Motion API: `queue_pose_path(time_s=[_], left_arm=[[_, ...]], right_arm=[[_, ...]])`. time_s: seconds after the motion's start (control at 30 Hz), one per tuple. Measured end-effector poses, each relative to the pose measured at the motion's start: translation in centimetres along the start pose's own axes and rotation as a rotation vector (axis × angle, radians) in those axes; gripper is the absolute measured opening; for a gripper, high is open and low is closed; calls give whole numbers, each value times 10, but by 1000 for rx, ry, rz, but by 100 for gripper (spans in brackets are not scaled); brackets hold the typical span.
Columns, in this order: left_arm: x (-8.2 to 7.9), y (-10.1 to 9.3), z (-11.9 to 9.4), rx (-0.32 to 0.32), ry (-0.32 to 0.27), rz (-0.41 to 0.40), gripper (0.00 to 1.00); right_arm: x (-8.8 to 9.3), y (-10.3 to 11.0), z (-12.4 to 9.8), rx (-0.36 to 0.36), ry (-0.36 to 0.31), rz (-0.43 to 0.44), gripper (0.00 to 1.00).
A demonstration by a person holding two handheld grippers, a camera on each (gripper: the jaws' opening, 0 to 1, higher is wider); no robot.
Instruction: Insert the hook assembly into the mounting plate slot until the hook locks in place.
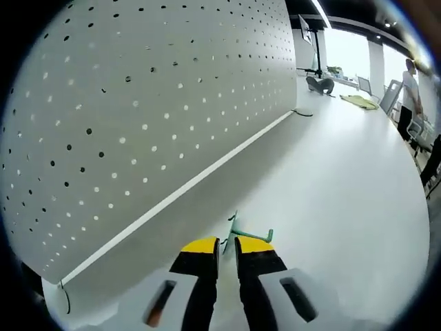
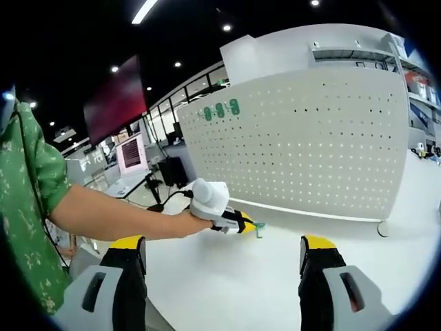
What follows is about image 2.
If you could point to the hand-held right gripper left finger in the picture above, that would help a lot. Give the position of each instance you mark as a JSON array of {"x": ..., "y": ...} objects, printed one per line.
[{"x": 127, "y": 276}]

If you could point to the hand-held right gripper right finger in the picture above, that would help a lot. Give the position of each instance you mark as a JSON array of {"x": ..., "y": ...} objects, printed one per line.
[{"x": 320, "y": 276}]

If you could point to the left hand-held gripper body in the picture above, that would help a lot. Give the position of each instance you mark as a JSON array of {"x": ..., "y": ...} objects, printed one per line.
[{"x": 210, "y": 200}]

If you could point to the green hook assembly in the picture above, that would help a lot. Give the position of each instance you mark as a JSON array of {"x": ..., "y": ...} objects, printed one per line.
[
  {"x": 234, "y": 107},
  {"x": 207, "y": 113},
  {"x": 259, "y": 232},
  {"x": 220, "y": 111}
]

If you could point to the white perforated mounting plate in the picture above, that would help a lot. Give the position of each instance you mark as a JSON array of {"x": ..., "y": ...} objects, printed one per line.
[{"x": 310, "y": 155}]

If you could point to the person's left hand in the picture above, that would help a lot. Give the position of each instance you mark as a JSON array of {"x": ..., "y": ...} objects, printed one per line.
[{"x": 194, "y": 224}]

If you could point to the black computer case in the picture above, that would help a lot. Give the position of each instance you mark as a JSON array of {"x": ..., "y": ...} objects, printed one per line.
[{"x": 172, "y": 170}]

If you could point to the display screen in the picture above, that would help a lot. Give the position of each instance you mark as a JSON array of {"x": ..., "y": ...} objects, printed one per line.
[{"x": 131, "y": 153}]

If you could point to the person in green shirt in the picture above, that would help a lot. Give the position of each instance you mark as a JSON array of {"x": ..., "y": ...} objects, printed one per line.
[{"x": 24, "y": 193}]

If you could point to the dark red hanging screen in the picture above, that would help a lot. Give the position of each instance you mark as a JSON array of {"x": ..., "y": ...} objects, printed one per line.
[{"x": 115, "y": 103}]

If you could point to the group of ceiling spotlights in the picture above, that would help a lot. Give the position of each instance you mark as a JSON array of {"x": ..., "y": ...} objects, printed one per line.
[{"x": 226, "y": 27}]

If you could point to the long ceiling light strip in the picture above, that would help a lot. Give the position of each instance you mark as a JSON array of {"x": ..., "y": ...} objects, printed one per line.
[{"x": 143, "y": 12}]

